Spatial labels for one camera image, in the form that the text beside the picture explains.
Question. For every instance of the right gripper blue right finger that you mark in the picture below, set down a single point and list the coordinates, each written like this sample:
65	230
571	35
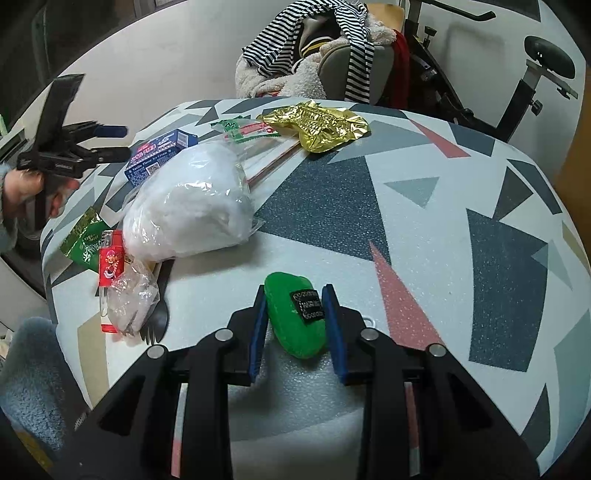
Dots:
333	333

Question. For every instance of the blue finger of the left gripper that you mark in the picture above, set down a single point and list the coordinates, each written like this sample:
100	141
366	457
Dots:
110	131
112	154

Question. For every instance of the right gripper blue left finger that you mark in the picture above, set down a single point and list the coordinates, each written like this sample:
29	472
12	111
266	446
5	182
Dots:
256	343

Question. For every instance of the green plastic wrapper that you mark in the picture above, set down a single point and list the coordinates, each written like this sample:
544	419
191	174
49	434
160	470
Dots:
296	314

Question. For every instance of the blue cardboard box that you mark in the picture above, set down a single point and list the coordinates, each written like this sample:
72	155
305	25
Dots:
153	154

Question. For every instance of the red snack packet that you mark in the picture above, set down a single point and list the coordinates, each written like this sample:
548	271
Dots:
111	259

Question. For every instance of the green snack wrapper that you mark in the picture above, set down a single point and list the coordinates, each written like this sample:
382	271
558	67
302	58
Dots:
83	242

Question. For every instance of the large white plastic bag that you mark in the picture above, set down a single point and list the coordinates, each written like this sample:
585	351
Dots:
197	202

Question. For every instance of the small clear plastic bag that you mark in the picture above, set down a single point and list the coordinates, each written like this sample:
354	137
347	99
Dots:
130	297

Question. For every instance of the clear blister card package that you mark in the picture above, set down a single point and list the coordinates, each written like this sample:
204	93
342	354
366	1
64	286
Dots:
262	156

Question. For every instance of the gold foil wrapper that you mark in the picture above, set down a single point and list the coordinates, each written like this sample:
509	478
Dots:
319	128

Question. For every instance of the person's left hand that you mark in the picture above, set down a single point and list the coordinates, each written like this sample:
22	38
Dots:
18	186

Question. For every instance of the green red paper wrapper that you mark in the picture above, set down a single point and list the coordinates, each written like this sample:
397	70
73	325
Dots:
241	130

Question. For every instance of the striped black white garment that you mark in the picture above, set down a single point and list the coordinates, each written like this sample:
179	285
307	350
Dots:
302	29

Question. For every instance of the cream fleece garment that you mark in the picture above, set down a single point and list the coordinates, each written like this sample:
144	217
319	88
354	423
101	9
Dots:
302	79

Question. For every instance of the grey chair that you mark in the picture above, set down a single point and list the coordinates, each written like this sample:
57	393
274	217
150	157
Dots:
341	79

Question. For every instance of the black exercise bike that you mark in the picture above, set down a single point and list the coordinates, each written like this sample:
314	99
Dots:
504	68

